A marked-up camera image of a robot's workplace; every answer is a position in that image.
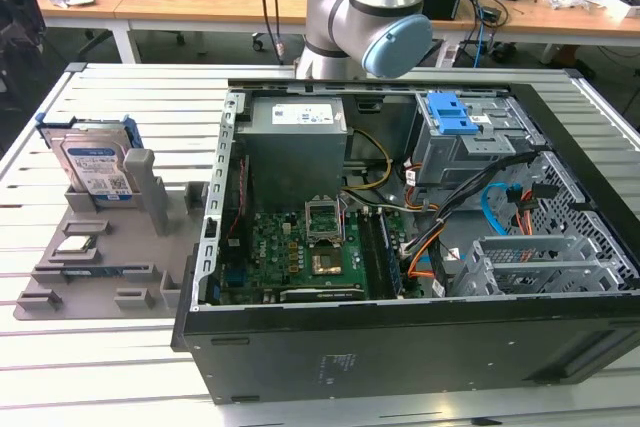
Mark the hard disk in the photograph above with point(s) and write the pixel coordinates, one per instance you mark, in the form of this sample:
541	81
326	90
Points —
95	162

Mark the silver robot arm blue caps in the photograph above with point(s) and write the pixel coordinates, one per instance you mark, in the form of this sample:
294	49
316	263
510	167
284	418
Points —
350	2

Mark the grey disk bay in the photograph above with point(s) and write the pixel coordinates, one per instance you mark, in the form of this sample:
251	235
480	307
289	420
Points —
540	277

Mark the silver CPU chip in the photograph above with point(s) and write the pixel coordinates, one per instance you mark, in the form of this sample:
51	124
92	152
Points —
75	244

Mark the grey parts rack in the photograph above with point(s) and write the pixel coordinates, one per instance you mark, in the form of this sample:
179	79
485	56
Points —
125	257

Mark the grey power supply unit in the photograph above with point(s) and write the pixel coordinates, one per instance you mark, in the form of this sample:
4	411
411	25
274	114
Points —
295	157

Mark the green motherboard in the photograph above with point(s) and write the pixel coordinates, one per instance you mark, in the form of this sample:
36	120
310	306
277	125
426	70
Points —
280	257

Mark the black graphics card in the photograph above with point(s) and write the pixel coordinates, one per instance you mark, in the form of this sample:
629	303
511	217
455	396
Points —
320	295

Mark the black RAM slot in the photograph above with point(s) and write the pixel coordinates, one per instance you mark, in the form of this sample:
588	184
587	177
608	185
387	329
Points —
370	257

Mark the RAM stick in slot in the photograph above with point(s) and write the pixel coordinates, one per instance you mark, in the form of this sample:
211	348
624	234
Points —
391	257

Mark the blue drive latch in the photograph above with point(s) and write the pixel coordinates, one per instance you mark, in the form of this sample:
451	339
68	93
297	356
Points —
450	114

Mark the grey drive cage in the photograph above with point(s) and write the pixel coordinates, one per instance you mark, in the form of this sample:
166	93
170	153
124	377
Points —
450	162

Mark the black PC case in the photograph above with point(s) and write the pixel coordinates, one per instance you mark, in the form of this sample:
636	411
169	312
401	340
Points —
400	362

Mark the white small box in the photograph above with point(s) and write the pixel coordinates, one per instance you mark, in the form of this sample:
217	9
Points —
622	4

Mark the wooden desk white frame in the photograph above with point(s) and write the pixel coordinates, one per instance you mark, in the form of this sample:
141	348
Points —
160	7

